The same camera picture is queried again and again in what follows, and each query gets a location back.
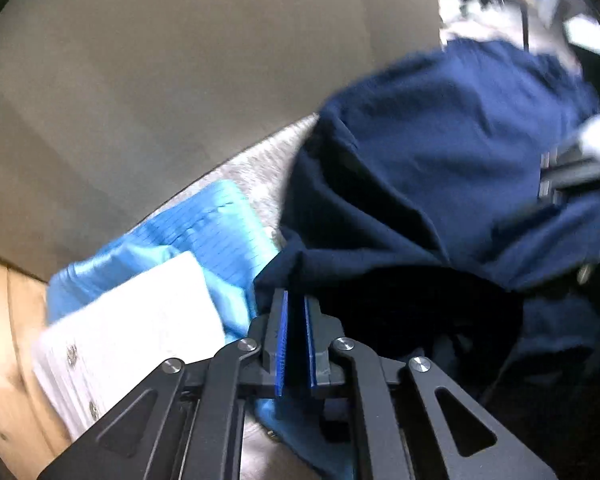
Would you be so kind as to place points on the beige knit sweater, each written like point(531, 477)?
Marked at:
point(130, 320)

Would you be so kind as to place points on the light blue folded garment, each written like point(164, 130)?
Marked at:
point(215, 240)

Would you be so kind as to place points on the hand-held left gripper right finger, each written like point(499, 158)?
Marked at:
point(309, 345)

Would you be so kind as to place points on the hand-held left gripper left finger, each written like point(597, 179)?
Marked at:
point(281, 350)

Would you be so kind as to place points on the large light wooden board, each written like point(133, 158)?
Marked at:
point(180, 85)

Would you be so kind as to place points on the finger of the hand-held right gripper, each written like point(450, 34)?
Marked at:
point(575, 170)

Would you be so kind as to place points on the black tripod stand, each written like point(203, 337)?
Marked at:
point(526, 20)

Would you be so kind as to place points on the navy blue garment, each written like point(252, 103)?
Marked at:
point(430, 160)

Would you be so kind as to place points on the plaid blanket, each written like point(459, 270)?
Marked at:
point(260, 180)

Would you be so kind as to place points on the pine plank board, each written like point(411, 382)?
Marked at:
point(10, 360)

